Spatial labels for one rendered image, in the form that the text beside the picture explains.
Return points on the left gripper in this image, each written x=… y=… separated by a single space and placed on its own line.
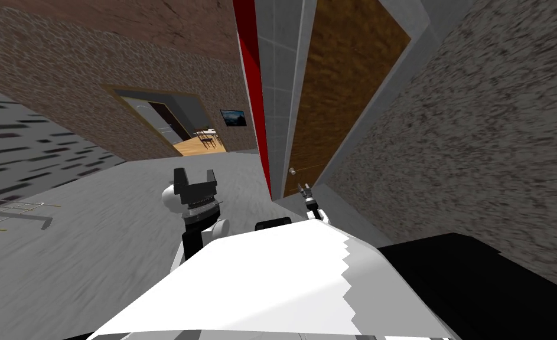
x=197 y=193

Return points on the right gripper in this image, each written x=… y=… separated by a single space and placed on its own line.
x=308 y=195

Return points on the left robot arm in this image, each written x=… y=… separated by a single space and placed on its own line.
x=194 y=236

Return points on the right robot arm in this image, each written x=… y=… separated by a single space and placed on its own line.
x=467 y=288

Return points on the dark chair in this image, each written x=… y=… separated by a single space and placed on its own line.
x=207 y=140

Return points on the grey door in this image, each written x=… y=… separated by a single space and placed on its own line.
x=157 y=122

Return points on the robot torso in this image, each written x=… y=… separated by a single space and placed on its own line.
x=268 y=283

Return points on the red panel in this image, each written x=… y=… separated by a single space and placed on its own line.
x=255 y=94

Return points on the brown wooden door leaf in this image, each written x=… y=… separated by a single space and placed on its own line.
x=344 y=85

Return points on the dark framed wall picture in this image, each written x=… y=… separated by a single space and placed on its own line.
x=233 y=118

